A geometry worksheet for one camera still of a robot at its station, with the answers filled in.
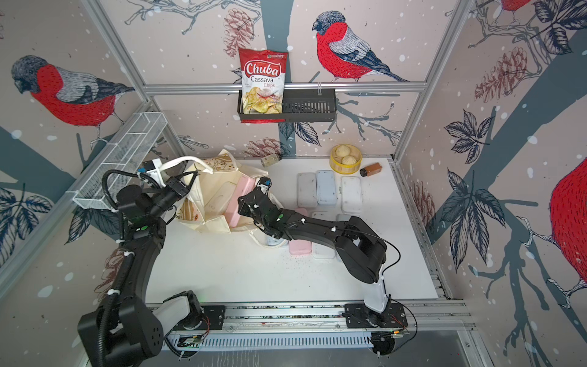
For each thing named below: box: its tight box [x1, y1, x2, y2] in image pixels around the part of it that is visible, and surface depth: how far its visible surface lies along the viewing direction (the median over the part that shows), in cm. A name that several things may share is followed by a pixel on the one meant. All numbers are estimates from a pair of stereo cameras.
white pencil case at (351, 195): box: [340, 175, 363, 215], surface depth 106 cm
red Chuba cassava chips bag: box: [238, 47, 289, 124], surface depth 86 cm
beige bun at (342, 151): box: [335, 145, 351, 157], surface depth 119 cm
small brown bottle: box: [359, 162, 383, 177], surface depth 116 cm
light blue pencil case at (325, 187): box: [315, 169, 337, 205], surface depth 109 cm
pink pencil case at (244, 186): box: [223, 176, 257, 228], surface depth 83 cm
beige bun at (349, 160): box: [341, 155, 357, 166], surface depth 115 cm
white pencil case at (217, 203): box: [204, 181, 237, 221], surface depth 97 cm
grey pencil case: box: [266, 236, 289, 247], surface depth 90 cm
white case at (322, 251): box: [311, 241, 337, 260], surface depth 87 cm
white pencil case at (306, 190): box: [297, 172, 318, 208], surface depth 106 cm
